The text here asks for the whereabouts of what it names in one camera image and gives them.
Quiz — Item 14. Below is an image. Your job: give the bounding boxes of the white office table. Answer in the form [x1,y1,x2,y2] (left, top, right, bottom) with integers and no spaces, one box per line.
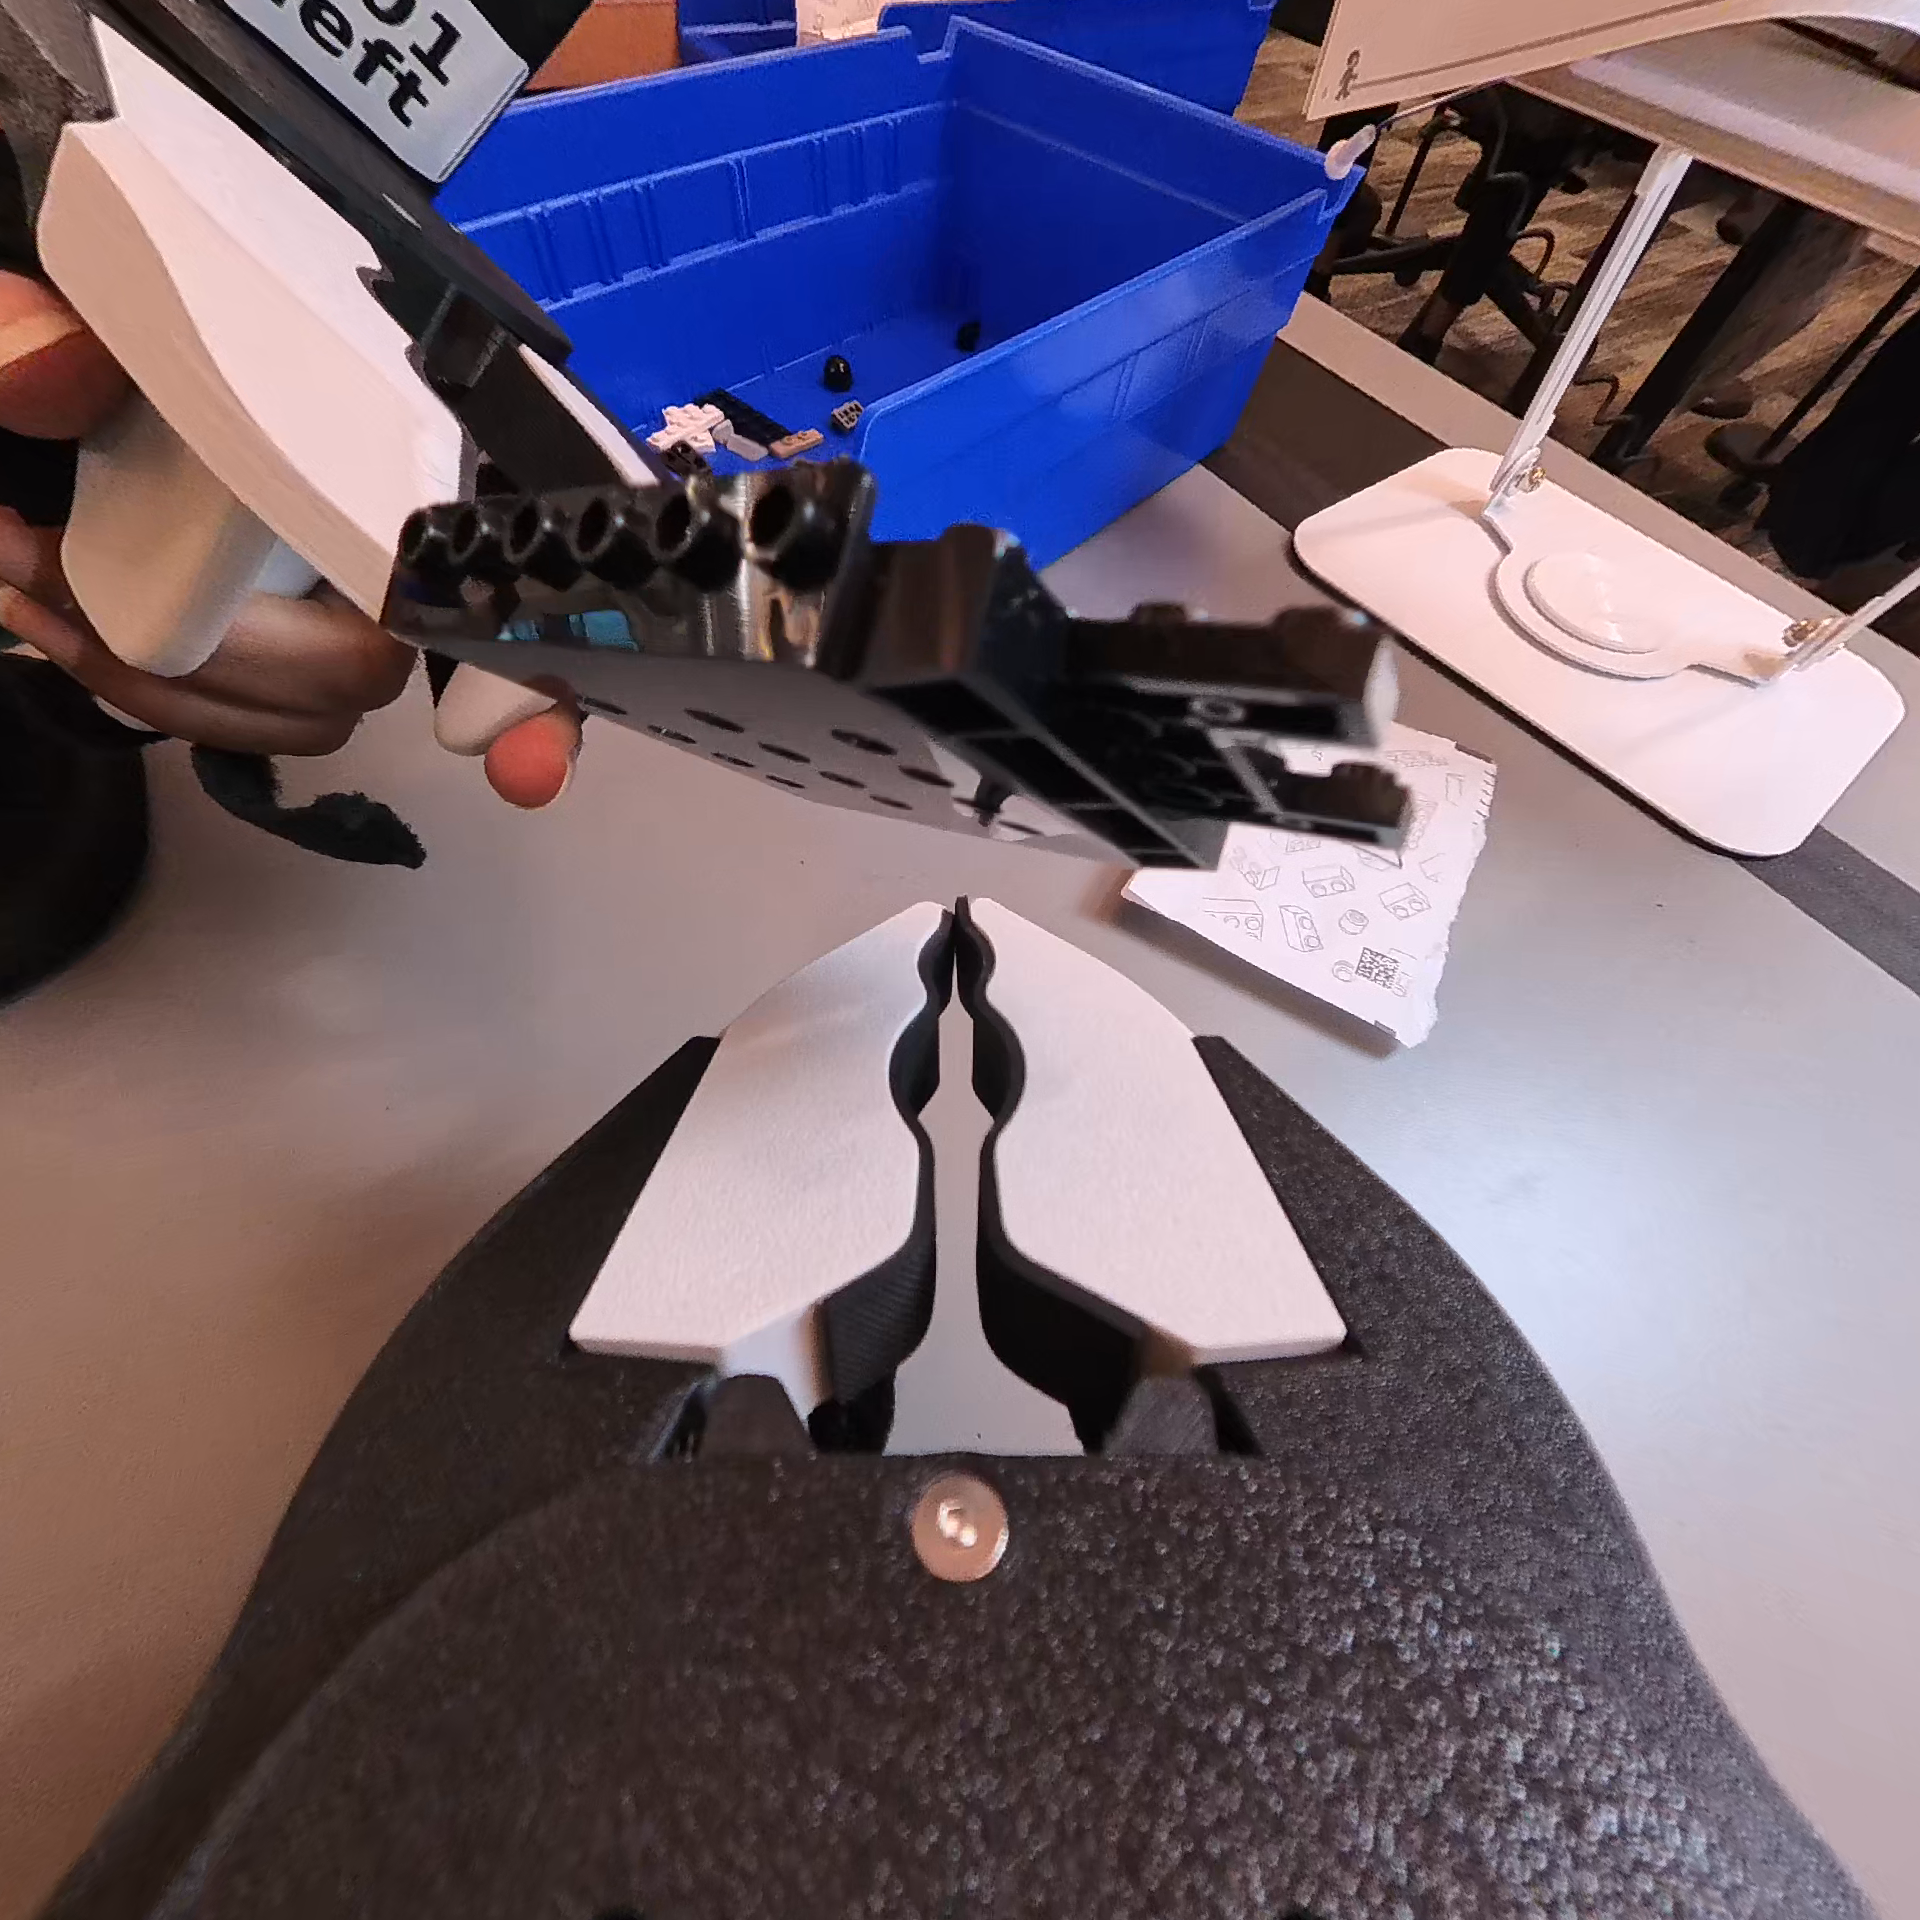
[1476,31,1920,499]

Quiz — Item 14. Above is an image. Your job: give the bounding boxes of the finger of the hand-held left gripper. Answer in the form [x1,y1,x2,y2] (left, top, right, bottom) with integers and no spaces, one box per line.
[408,286,668,510]

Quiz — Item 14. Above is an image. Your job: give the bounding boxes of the brown cardboard box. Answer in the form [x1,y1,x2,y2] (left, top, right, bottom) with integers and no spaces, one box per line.
[526,0,685,95]

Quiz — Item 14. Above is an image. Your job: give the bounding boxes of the white printed paper bag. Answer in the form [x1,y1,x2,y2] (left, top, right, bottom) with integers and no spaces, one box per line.
[1119,721,1501,1049]

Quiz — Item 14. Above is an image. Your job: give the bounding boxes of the black office chair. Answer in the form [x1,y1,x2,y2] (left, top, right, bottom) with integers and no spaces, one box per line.
[1318,81,1614,370]

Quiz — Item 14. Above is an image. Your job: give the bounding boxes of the pile of loose lego pieces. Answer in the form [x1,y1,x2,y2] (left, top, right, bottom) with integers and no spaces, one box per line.
[646,316,992,469]

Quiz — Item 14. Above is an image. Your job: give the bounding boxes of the person's left hand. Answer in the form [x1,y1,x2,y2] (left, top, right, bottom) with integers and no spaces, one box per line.
[0,278,586,813]

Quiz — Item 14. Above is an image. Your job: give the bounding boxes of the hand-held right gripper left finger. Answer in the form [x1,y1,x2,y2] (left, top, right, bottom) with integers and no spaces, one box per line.
[567,901,962,1455]

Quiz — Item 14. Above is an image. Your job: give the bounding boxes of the blue plastic bin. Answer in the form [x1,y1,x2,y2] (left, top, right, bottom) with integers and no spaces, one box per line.
[435,15,1365,559]
[676,0,1277,121]

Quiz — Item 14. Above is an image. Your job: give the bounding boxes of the black padded chair armrest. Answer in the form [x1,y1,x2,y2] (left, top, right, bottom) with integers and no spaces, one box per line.
[0,659,151,1009]

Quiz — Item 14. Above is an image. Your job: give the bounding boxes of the black lego car chassis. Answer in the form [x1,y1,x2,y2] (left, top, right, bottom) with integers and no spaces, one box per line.
[379,458,1418,875]

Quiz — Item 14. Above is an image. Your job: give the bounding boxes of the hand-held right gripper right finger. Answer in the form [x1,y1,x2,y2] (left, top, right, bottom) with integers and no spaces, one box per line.
[955,897,1350,1455]

